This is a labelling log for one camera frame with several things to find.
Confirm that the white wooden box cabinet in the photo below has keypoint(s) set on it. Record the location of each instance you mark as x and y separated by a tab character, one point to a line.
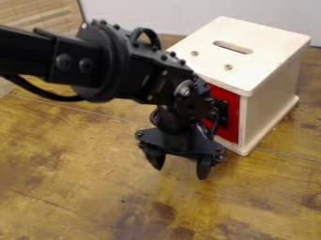
251	62

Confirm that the black metal drawer handle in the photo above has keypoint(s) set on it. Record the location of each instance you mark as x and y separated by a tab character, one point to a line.
185	113

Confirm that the red wooden drawer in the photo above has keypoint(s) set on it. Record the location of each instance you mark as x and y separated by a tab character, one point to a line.
228	117

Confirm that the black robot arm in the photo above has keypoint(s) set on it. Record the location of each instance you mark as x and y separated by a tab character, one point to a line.
109	63

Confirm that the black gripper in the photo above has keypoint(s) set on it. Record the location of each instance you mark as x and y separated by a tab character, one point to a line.
192	144

